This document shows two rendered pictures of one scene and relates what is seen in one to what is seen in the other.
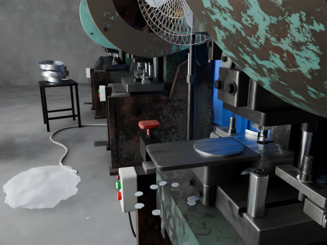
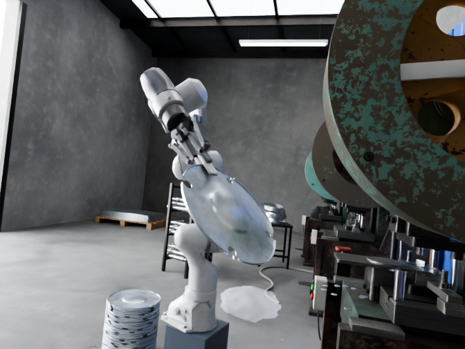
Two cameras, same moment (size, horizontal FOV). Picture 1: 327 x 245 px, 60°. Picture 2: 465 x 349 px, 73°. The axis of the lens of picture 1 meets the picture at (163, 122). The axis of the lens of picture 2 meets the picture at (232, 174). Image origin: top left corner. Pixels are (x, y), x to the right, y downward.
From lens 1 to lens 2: 65 cm
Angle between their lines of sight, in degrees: 33
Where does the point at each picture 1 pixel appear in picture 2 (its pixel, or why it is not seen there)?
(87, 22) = (310, 174)
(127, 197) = (318, 296)
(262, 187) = (400, 279)
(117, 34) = (333, 185)
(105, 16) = (325, 171)
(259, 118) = (411, 241)
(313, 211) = (440, 305)
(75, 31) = (298, 182)
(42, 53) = (264, 199)
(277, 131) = not seen: hidden behind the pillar
